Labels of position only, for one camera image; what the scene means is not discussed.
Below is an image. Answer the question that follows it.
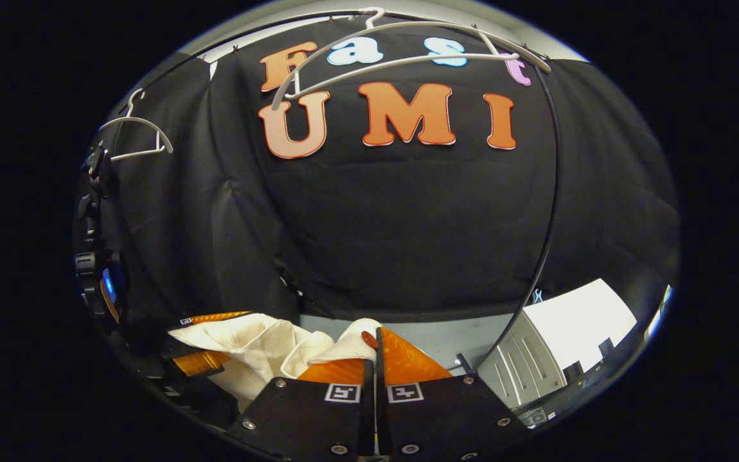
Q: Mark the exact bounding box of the white ribbed box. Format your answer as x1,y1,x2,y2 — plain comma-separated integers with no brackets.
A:
477,278,638,411

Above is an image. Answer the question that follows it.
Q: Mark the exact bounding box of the cream button-up shirt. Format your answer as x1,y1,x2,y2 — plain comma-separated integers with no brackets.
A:
167,312,383,413

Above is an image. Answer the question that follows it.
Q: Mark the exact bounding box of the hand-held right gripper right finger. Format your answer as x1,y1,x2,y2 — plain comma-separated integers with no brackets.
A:
376,327,531,462

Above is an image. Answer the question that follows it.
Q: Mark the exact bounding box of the white plastic clothes hanger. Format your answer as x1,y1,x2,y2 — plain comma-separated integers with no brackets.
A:
271,8,552,111
97,89,174,162

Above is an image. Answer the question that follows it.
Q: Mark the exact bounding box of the black clothes rack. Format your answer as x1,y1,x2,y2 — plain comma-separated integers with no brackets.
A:
369,10,566,377

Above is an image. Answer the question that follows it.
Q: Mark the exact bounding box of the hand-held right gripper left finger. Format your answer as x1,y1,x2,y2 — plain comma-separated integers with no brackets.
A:
227,358,377,462

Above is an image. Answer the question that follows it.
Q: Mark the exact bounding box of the black backdrop cloth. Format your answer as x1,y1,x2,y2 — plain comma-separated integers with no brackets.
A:
97,16,681,334

